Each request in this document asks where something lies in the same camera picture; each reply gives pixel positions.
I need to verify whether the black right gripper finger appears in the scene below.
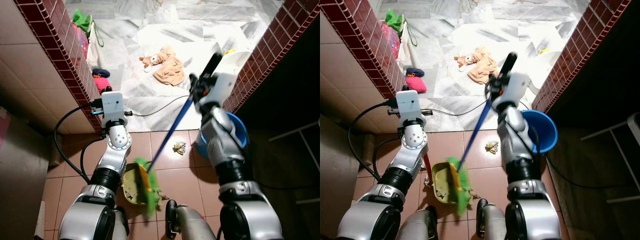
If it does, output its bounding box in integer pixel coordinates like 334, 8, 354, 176
498, 51, 518, 80
202, 52, 224, 80

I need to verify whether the blue-handled green broom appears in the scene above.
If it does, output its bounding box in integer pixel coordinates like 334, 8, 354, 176
446, 97, 493, 218
134, 95, 196, 218

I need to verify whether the yellow-green dustpan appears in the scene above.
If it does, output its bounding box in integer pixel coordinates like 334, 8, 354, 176
122, 162, 152, 207
424, 154, 459, 205

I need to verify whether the beige towel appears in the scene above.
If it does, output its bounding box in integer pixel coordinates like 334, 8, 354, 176
467, 46, 499, 85
152, 46, 186, 87

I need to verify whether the white plastic stool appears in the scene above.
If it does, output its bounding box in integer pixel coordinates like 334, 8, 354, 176
527, 48, 562, 96
219, 48, 254, 77

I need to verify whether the brown plush dog toy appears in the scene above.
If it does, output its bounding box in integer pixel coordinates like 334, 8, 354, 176
139, 52, 165, 72
453, 52, 478, 71

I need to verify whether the blue plastic bucket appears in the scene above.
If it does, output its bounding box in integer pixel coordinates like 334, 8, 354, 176
196, 110, 249, 161
520, 109, 559, 155

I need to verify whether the pink cloth bundle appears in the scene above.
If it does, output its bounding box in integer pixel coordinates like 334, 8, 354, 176
407, 76, 427, 94
94, 76, 113, 94

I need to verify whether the white metal rack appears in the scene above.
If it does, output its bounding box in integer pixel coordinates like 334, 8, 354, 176
268, 120, 321, 206
580, 112, 640, 205

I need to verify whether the pink bag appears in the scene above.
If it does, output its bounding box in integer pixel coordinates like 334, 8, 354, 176
73, 24, 90, 60
382, 21, 401, 60

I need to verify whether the green bag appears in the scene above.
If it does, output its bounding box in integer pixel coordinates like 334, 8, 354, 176
71, 9, 94, 37
384, 8, 406, 36

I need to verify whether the silver robot leg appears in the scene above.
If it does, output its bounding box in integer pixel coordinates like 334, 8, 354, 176
397, 205, 439, 240
476, 198, 512, 240
165, 199, 218, 240

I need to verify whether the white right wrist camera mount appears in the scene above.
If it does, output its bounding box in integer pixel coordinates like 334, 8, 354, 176
199, 72, 237, 114
492, 72, 532, 109

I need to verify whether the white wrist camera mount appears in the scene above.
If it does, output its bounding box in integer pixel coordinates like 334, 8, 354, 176
492, 72, 532, 109
395, 89, 421, 127
199, 72, 237, 114
101, 91, 125, 127

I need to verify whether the thin black floor cable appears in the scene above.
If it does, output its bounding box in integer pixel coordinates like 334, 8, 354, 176
124, 94, 192, 118
421, 99, 488, 117

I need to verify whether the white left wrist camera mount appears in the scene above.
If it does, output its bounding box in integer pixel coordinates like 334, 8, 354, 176
101, 91, 125, 127
395, 89, 421, 127

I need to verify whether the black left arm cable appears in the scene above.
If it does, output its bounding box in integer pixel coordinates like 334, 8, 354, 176
53, 102, 108, 184
347, 101, 402, 182

